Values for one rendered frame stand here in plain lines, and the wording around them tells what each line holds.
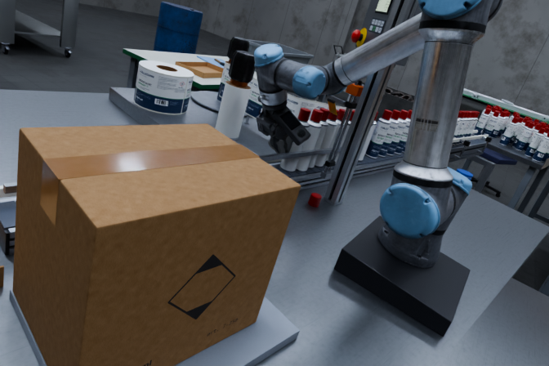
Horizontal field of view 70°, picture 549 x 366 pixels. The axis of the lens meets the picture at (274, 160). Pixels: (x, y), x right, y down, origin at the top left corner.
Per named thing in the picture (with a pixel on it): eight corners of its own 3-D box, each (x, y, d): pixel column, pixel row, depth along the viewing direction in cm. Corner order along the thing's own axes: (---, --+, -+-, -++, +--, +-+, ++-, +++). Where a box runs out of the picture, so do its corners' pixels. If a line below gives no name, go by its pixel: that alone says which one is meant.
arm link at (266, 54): (270, 60, 95) (245, 51, 100) (275, 98, 103) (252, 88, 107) (291, 46, 99) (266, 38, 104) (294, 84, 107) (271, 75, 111)
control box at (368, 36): (381, 56, 128) (403, -5, 121) (405, 67, 112) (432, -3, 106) (352, 48, 125) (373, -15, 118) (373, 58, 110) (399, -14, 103)
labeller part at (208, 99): (230, 94, 198) (230, 91, 198) (272, 117, 180) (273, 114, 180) (177, 91, 176) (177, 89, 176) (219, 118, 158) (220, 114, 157)
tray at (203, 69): (206, 66, 289) (207, 61, 288) (232, 77, 281) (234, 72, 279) (174, 66, 260) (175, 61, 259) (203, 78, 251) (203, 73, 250)
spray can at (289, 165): (286, 164, 131) (304, 106, 124) (297, 171, 128) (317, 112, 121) (276, 166, 127) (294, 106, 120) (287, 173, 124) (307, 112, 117)
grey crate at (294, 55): (272, 66, 381) (278, 43, 373) (307, 79, 365) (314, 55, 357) (236, 64, 330) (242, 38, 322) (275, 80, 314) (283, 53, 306)
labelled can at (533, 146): (532, 158, 264) (547, 130, 256) (523, 155, 266) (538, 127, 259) (532, 157, 268) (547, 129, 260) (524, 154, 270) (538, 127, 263)
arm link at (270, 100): (292, 84, 107) (270, 98, 103) (293, 99, 110) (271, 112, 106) (273, 76, 111) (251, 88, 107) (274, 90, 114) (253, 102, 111)
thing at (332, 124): (314, 160, 142) (332, 106, 135) (325, 167, 139) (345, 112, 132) (305, 162, 138) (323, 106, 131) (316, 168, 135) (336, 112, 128)
